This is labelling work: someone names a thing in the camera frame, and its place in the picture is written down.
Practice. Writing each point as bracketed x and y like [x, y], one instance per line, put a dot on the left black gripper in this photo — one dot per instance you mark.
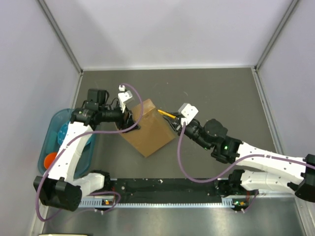
[128, 116]

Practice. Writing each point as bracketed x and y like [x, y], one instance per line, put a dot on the brown cardboard express box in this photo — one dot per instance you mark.
[153, 134]

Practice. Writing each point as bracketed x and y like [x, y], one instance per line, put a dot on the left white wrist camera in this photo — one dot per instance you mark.
[124, 96]

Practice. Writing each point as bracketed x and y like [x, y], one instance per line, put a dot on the blue perforated plate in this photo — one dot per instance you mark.
[62, 133]

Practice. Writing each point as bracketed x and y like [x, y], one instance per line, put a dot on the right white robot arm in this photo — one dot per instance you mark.
[262, 169]

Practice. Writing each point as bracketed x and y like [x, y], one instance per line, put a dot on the orange cup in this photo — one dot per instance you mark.
[48, 160]

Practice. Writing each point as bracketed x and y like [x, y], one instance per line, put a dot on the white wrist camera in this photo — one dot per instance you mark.
[124, 96]
[188, 113]

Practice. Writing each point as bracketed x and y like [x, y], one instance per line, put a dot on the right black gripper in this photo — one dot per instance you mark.
[175, 126]

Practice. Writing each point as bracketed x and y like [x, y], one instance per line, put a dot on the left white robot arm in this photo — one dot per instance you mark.
[58, 187]

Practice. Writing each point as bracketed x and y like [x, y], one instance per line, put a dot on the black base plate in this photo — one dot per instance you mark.
[172, 190]

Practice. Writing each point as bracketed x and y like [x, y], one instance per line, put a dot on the teal plastic bin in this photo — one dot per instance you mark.
[51, 145]

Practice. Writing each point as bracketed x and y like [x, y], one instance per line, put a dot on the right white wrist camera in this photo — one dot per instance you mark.
[188, 113]

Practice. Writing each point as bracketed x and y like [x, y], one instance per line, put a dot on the grey cable duct rail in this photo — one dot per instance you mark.
[97, 203]

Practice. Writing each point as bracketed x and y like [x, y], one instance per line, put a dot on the yellow utility knife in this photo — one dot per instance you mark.
[166, 114]

